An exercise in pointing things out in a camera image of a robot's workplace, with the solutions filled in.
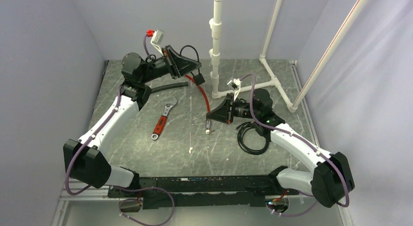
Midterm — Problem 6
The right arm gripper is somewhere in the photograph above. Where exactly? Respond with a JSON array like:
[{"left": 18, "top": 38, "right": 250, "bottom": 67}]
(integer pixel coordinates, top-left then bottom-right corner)
[{"left": 206, "top": 93, "right": 260, "bottom": 125}]

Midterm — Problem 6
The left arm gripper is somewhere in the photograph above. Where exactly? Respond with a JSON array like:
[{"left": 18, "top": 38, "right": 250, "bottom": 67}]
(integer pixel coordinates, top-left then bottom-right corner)
[{"left": 141, "top": 45, "right": 202, "bottom": 84}]

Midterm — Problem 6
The red cable lock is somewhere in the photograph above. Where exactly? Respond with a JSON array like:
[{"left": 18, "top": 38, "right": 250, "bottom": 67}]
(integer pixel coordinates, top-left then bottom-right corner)
[{"left": 186, "top": 75, "right": 211, "bottom": 134}]

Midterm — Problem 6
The black cable loop padlock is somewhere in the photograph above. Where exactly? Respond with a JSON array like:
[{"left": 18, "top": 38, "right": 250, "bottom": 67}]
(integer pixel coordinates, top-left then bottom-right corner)
[{"left": 179, "top": 44, "right": 206, "bottom": 87}]

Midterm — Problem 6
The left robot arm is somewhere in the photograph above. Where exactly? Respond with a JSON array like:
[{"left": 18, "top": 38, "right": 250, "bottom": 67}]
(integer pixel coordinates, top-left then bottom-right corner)
[{"left": 63, "top": 45, "right": 202, "bottom": 197}]

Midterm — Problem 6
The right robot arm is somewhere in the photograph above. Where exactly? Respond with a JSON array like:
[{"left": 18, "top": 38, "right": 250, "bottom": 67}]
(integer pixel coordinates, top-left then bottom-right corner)
[{"left": 206, "top": 89, "right": 355, "bottom": 207}]

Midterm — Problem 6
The white diagonal pole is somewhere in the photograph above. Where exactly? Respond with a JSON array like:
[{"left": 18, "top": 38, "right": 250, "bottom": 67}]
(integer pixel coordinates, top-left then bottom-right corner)
[{"left": 289, "top": 0, "right": 369, "bottom": 112}]

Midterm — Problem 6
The coiled black cable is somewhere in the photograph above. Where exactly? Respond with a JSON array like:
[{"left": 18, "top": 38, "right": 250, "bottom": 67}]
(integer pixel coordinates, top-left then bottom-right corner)
[{"left": 236, "top": 121, "right": 270, "bottom": 155}]

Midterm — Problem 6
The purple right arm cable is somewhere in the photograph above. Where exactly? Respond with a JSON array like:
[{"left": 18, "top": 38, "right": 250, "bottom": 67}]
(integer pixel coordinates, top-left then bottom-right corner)
[{"left": 240, "top": 73, "right": 351, "bottom": 208}]

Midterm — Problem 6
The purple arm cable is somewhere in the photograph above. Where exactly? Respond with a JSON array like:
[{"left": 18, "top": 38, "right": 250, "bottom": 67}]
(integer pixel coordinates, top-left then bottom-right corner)
[
  {"left": 240, "top": 73, "right": 351, "bottom": 208},
  {"left": 64, "top": 32, "right": 155, "bottom": 196}
]

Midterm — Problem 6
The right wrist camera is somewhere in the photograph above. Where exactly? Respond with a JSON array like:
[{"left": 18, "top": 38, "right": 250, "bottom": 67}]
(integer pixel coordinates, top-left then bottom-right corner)
[{"left": 227, "top": 78, "right": 242, "bottom": 101}]

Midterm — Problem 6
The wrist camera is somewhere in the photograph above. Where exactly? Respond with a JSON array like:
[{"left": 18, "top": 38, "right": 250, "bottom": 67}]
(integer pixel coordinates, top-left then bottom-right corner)
[
  {"left": 146, "top": 29, "right": 165, "bottom": 54},
  {"left": 227, "top": 78, "right": 242, "bottom": 101}
]

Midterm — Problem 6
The black corrugated hose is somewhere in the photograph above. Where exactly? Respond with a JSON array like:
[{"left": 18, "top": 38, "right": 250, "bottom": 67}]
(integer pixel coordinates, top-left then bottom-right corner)
[{"left": 150, "top": 82, "right": 189, "bottom": 94}]

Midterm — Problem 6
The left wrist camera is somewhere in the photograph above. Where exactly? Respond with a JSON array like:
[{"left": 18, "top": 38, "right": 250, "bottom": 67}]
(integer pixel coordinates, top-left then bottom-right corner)
[{"left": 146, "top": 29, "right": 165, "bottom": 54}]

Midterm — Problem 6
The white PVC pipe frame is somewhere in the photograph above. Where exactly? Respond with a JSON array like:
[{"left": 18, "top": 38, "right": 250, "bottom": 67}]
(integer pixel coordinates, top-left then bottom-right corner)
[{"left": 208, "top": 0, "right": 298, "bottom": 113}]

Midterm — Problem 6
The red handled adjustable wrench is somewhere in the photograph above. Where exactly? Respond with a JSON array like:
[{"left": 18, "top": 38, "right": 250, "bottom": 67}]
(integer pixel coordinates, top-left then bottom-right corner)
[{"left": 151, "top": 97, "right": 177, "bottom": 141}]

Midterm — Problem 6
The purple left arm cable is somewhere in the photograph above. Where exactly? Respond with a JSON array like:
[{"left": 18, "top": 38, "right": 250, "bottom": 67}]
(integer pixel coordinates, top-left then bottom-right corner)
[{"left": 64, "top": 32, "right": 155, "bottom": 196}]

